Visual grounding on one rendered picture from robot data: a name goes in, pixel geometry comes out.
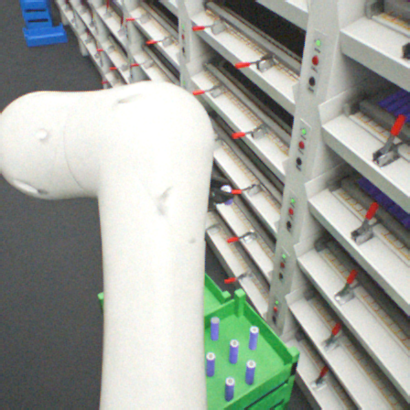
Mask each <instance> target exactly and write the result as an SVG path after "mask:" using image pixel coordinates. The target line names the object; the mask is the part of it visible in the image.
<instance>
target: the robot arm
mask: <svg viewBox="0 0 410 410"><path fill-rule="evenodd" d="M213 158H214V130H213V126H212V123H211V120H210V118H209V116H208V115H207V113H206V111H205V110H204V108H203V107H202V105H201V104H200V103H199V102H198V100H197V99H196V98H194V97H193V96H192V95H191V94H190V93H188V92H187V91H185V90H183V89H182V88H180V87H178V86H177V85H174V84H172V83H169V82H165V81H140V82H136V83H132V84H128V85H125V86H121V87H117V88H112V89H108V90H102V91H97V92H35V93H31V94H26V95H23V96H21V97H19V98H17V99H16V100H14V101H13V102H11V103H10V104H9V105H8V106H7V107H6V108H5V109H4V110H3V111H2V113H1V114H0V171H1V173H2V175H3V176H4V177H5V179H6V180H7V181H8V182H9V183H10V184H11V185H12V186H13V187H15V188H16V189H17V190H18V191H20V192H21V193H25V194H27V195H29V196H31V197H35V198H38V199H43V200H61V199H70V198H93V199H98V205H99V214H100V224H101V235H102V272H103V350H102V390H101V403H100V410H208V398H207V385H206V369H205V345H204V273H205V249H206V241H204V240H205V231H206V222H207V213H208V212H210V211H212V210H214V209H215V208H216V205H217V204H222V203H223V202H225V201H227V200H230V199H232V198H234V194H232V193H230V192H227V191H224V190H221V187H223V186H228V185H230V183H229V180H227V179H223V178H217V177H214V176H213V174H212V173H211V171H212V165H213Z"/></svg>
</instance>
